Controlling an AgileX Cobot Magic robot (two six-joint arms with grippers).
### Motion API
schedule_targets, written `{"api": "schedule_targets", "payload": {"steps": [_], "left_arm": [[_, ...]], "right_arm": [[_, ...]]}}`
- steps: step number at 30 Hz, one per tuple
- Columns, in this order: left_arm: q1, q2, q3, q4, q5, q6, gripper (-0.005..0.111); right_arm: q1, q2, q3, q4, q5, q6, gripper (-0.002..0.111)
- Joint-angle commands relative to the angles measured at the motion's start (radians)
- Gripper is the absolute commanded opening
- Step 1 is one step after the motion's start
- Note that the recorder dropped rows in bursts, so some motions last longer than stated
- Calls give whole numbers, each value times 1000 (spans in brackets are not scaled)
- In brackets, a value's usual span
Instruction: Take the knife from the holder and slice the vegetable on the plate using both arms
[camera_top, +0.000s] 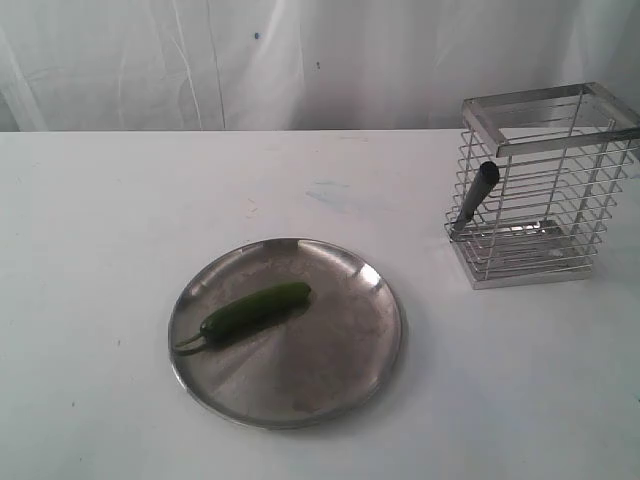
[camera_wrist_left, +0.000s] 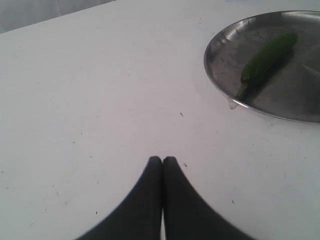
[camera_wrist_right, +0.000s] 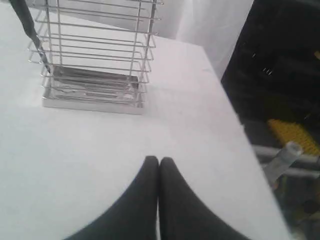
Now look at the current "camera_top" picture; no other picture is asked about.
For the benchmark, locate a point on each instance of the chrome wire utensil holder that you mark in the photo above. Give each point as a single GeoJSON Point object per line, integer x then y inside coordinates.
{"type": "Point", "coordinates": [563, 155]}

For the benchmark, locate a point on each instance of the black handled knife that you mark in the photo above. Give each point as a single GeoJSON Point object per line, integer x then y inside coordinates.
{"type": "Point", "coordinates": [486, 178]}

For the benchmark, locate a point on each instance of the green cucumber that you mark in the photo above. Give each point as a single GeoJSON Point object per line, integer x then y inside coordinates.
{"type": "Point", "coordinates": [246, 314]}

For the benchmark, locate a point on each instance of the round stainless steel plate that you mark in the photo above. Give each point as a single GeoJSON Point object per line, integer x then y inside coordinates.
{"type": "Point", "coordinates": [313, 364]}

